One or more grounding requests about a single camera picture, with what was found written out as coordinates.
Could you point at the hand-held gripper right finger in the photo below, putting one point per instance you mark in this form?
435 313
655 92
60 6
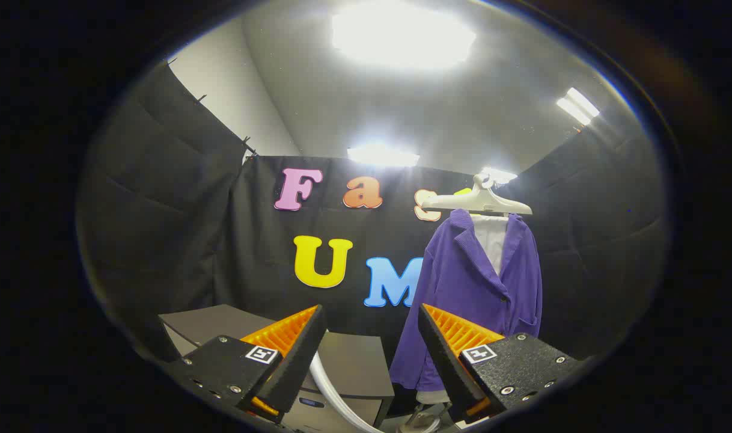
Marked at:
447 367

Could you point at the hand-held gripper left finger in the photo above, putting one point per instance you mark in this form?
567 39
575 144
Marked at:
294 367

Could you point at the white plastic clothes hanger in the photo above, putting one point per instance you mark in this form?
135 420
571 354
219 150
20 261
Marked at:
480 203

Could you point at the grey cabinet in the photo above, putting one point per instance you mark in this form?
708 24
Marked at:
354 367

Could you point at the metal stand base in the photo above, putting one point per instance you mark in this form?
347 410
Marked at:
420 421

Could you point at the white cloth panel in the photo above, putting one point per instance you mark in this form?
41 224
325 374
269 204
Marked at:
492 240

